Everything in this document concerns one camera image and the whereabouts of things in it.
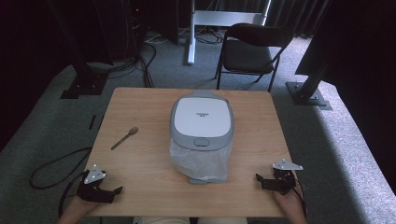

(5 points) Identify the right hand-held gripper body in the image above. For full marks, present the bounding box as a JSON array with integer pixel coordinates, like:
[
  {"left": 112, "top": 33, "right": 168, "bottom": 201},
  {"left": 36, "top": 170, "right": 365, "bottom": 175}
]
[{"left": 264, "top": 159, "right": 304, "bottom": 196}]

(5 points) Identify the person's left hand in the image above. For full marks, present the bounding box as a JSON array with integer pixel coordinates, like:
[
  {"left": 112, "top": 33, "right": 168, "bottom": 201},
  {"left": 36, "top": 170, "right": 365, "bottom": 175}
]
[{"left": 68, "top": 194, "right": 102, "bottom": 217}]

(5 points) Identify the person's right hand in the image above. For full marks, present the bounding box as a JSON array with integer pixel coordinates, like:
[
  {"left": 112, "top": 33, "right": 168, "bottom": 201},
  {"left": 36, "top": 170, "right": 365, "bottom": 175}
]
[{"left": 273, "top": 188, "right": 308, "bottom": 218}]

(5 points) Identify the grey white lidded trash can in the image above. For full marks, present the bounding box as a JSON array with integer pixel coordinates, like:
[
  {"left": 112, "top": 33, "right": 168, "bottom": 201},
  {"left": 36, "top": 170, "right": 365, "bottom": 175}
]
[{"left": 169, "top": 90, "right": 235, "bottom": 185}]

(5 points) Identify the bundle of black cables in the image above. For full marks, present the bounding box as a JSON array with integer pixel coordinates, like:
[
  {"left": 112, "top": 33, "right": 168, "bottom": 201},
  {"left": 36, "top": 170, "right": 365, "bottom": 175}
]
[{"left": 87, "top": 0, "right": 158, "bottom": 89}]

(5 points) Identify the black cable loop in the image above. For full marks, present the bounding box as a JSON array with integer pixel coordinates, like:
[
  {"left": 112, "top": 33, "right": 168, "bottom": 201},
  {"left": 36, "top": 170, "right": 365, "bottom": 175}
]
[{"left": 29, "top": 147, "right": 93, "bottom": 190}]

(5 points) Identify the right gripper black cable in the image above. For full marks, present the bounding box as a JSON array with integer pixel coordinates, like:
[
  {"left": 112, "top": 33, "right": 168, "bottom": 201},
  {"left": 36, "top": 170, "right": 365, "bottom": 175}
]
[{"left": 292, "top": 181, "right": 308, "bottom": 217}]

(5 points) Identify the dark curtain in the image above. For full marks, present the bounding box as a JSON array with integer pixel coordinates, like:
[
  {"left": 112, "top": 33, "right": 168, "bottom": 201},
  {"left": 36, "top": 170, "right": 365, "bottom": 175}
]
[{"left": 294, "top": 0, "right": 396, "bottom": 194}]

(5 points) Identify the metal spoon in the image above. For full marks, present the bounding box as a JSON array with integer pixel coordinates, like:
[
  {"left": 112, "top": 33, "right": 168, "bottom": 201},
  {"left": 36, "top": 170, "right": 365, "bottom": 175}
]
[{"left": 110, "top": 126, "right": 140, "bottom": 151}]

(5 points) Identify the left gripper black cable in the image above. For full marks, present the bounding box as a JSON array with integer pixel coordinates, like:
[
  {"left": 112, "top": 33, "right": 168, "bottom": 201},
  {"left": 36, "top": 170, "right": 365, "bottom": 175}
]
[{"left": 57, "top": 170, "right": 90, "bottom": 218}]

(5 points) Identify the black folding chair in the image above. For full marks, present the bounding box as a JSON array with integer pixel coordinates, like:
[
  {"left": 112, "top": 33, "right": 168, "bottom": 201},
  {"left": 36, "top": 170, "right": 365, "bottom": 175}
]
[{"left": 214, "top": 22, "right": 295, "bottom": 93}]

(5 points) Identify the black metal stand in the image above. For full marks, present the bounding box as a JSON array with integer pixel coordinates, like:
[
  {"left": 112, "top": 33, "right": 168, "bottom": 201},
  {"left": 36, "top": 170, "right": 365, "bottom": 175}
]
[
  {"left": 285, "top": 60, "right": 333, "bottom": 112},
  {"left": 46, "top": 0, "right": 110, "bottom": 100}
]

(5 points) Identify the white metal desk frame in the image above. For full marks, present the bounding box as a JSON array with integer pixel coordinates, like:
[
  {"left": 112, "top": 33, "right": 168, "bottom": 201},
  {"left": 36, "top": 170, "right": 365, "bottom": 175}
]
[{"left": 186, "top": 0, "right": 273, "bottom": 66}]

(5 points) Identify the clear plastic trash bag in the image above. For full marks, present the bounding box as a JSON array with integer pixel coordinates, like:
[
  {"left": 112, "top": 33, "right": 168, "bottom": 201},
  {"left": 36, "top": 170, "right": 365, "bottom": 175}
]
[{"left": 169, "top": 138, "right": 233, "bottom": 183}]

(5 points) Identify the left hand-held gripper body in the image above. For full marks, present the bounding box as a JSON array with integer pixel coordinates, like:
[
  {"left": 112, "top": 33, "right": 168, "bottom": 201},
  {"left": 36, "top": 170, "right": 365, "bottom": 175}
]
[{"left": 76, "top": 163, "right": 116, "bottom": 205}]

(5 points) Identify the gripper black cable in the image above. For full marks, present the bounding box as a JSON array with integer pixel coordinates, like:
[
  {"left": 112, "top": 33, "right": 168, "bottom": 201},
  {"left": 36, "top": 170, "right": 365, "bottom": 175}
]
[
  {"left": 57, "top": 170, "right": 90, "bottom": 218},
  {"left": 292, "top": 181, "right": 308, "bottom": 217}
]

